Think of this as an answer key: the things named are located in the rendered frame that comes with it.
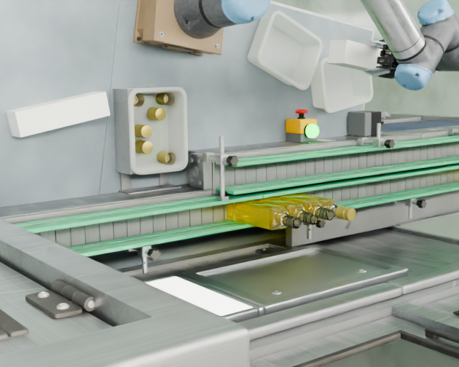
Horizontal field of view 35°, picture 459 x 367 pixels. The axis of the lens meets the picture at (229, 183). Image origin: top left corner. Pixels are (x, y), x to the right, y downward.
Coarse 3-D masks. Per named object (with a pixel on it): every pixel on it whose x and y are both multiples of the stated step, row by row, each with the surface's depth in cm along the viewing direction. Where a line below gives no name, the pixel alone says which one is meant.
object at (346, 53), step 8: (336, 40) 192; (344, 40) 190; (336, 48) 192; (344, 48) 190; (352, 48) 191; (360, 48) 193; (368, 48) 195; (376, 48) 196; (336, 56) 192; (344, 56) 190; (352, 56) 191; (360, 56) 193; (368, 56) 195; (376, 56) 197; (336, 64) 195; (344, 64) 193; (352, 64) 192; (360, 64) 193; (368, 64) 195; (376, 64) 197
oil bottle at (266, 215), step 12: (228, 204) 200; (240, 204) 196; (252, 204) 193; (264, 204) 193; (228, 216) 200; (240, 216) 196; (252, 216) 192; (264, 216) 188; (276, 216) 185; (264, 228) 189; (276, 228) 186
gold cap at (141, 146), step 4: (140, 140) 194; (136, 144) 193; (140, 144) 192; (144, 144) 191; (148, 144) 191; (136, 148) 193; (140, 148) 191; (144, 148) 191; (148, 148) 191; (152, 148) 192; (140, 152) 193; (144, 152) 191; (148, 152) 192
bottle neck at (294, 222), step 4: (284, 216) 184; (288, 216) 184; (292, 216) 183; (280, 220) 185; (284, 220) 184; (288, 220) 183; (292, 220) 182; (296, 220) 184; (300, 220) 183; (284, 224) 184; (288, 224) 183; (292, 224) 181; (296, 224) 183; (300, 224) 183; (296, 228) 182
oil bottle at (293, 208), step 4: (256, 200) 199; (260, 200) 198; (264, 200) 197; (268, 200) 197; (272, 200) 197; (276, 200) 197; (280, 200) 197; (284, 200) 197; (272, 204) 194; (276, 204) 193; (280, 204) 192; (284, 204) 191; (288, 204) 191; (292, 204) 191; (296, 204) 191; (300, 204) 192; (288, 208) 189; (292, 208) 189; (296, 208) 189; (300, 208) 189; (304, 208) 190; (292, 212) 188; (296, 212) 188; (296, 216) 188
